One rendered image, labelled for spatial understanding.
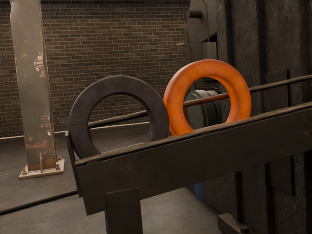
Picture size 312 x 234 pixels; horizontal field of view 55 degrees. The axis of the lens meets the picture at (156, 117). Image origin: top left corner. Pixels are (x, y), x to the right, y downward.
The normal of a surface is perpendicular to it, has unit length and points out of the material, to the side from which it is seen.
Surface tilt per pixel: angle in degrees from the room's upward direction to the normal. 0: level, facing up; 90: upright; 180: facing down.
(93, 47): 90
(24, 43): 90
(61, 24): 90
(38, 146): 90
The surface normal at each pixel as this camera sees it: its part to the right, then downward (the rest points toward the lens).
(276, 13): -0.96, 0.10
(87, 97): 0.28, 0.06
